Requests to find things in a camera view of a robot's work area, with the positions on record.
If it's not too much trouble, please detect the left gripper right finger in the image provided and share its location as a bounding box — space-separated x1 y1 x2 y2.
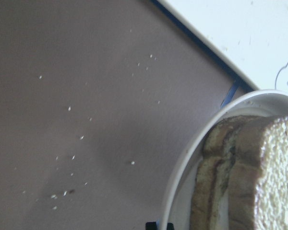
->
166 223 174 230

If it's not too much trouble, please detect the bread slice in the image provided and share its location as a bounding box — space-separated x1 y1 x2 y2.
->
228 116 288 230
190 115 260 230

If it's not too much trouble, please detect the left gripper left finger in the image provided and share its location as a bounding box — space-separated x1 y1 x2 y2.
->
145 222 156 230

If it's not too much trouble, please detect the cream bear tray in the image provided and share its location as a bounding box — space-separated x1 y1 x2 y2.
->
161 0 288 93

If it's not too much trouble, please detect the white round plate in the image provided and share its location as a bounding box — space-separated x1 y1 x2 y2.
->
157 90 288 230

